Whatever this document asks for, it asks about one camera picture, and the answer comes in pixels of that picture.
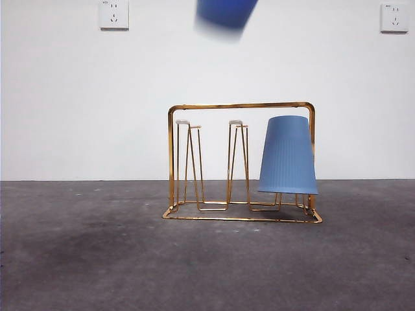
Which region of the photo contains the blue ribbed plastic cup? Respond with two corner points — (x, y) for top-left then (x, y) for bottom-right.
(193, 0), (260, 41)
(257, 115), (320, 195)

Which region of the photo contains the gold wire cup rack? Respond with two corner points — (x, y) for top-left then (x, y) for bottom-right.
(161, 102), (324, 225)

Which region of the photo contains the white wall socket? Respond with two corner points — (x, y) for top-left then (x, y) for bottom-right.
(99, 0), (130, 32)
(380, 3), (409, 34)

